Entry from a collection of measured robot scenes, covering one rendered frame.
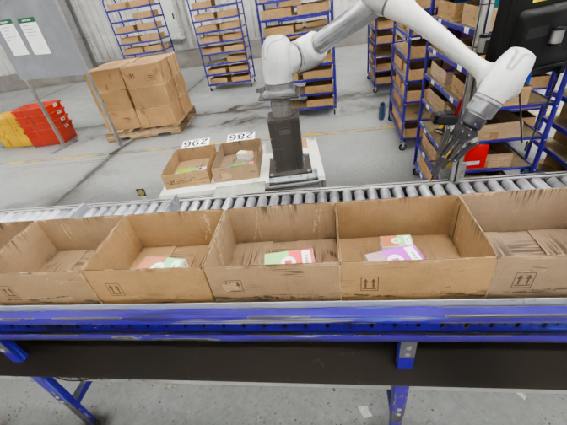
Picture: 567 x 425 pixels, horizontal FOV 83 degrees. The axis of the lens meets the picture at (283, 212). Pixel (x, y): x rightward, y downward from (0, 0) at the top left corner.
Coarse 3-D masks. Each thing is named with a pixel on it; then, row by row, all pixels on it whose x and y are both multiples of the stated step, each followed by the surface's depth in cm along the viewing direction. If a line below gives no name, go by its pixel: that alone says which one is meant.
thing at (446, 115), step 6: (432, 114) 151; (438, 114) 149; (444, 114) 147; (450, 114) 147; (432, 120) 150; (438, 120) 148; (444, 120) 148; (450, 120) 148; (456, 120) 147; (444, 126) 152
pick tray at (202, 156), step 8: (176, 152) 223; (184, 152) 223; (192, 152) 223; (200, 152) 224; (208, 152) 224; (216, 152) 222; (176, 160) 221; (184, 160) 227; (192, 160) 225; (200, 160) 223; (208, 160) 200; (168, 168) 204; (176, 168) 219; (184, 168) 217; (208, 168) 196; (168, 176) 191; (176, 176) 191; (184, 176) 192; (192, 176) 192; (200, 176) 192; (208, 176) 193; (168, 184) 194; (176, 184) 195; (184, 184) 195; (192, 184) 195; (200, 184) 195
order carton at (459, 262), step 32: (352, 224) 113; (384, 224) 112; (416, 224) 111; (448, 224) 109; (352, 256) 109; (448, 256) 103; (480, 256) 89; (352, 288) 91; (384, 288) 90; (416, 288) 88; (448, 288) 87; (480, 288) 86
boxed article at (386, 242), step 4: (380, 236) 109; (384, 236) 109; (388, 236) 108; (392, 236) 108; (396, 236) 108; (400, 236) 108; (404, 236) 107; (408, 236) 107; (380, 240) 109; (384, 240) 107; (388, 240) 107; (392, 240) 106; (396, 240) 106; (400, 240) 106; (404, 240) 106; (408, 240) 105; (412, 240) 105; (380, 244) 109; (384, 244) 106; (388, 244) 105; (392, 244) 105; (396, 244) 105; (400, 244) 105; (404, 244) 104; (408, 244) 104; (384, 248) 105; (388, 248) 105
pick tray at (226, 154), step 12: (228, 144) 221; (240, 144) 221; (252, 144) 221; (216, 156) 205; (228, 156) 223; (216, 168) 189; (228, 168) 189; (240, 168) 189; (252, 168) 189; (216, 180) 194; (228, 180) 194
